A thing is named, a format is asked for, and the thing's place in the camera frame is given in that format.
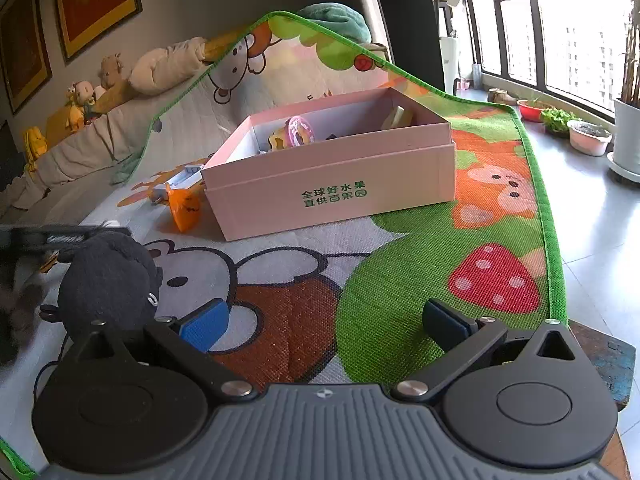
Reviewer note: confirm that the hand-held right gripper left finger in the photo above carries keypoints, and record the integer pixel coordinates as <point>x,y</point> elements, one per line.
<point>205,327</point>

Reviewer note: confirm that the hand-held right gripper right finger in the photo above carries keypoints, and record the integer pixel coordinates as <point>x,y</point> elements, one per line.
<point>445,322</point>

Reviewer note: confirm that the black plush toy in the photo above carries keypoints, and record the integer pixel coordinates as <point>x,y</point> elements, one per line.
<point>105,280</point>

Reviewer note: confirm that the orange toy cup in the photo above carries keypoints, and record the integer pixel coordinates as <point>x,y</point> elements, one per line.
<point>185,210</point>

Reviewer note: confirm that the pink cardboard box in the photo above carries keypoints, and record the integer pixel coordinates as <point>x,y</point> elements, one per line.
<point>325,180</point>

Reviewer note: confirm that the yellow block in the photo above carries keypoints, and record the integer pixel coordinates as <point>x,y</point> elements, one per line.
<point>400,117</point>

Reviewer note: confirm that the pink yellow rattle toy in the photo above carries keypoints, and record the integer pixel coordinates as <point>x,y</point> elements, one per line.
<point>300,130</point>

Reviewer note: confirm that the large yellow plush toy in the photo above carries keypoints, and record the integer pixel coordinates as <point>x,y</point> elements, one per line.
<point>35,147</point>

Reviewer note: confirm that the grey covered sofa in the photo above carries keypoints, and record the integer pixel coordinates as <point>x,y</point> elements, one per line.
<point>85,155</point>

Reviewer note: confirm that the printed cartoon play mat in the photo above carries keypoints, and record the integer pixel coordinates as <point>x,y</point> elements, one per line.
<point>350,270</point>

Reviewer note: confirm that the small yellow plush toy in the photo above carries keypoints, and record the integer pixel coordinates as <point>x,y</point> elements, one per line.
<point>76,115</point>

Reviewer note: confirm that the brown plush toy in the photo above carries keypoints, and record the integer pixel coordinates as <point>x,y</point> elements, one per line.
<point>111,72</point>

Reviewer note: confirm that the gold framed picture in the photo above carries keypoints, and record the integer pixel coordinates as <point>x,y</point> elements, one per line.
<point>95,5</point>
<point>22,40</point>

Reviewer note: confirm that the cream pillow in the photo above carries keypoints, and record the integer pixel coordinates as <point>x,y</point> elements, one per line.
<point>165,65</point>

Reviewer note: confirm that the red plastic basin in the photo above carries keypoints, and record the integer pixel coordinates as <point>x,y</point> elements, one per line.
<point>532,110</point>

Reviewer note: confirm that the green potted plant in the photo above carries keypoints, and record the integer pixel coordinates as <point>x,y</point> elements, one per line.
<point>560,120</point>

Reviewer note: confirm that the beige shoes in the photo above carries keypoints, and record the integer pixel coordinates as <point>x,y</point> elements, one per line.
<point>501,96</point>

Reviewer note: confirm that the pink flower pot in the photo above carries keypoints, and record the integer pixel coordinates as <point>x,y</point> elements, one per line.
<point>590,140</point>

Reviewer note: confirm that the white tall plant pot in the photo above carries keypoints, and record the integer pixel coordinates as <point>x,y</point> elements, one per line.
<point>627,140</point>

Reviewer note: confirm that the white tall bin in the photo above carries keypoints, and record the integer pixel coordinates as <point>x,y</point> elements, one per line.
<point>450,60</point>

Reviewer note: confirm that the green towel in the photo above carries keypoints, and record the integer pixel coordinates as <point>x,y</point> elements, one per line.
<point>335,20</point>

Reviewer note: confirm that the black window frame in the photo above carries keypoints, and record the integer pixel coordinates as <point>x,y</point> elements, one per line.
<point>540,45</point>

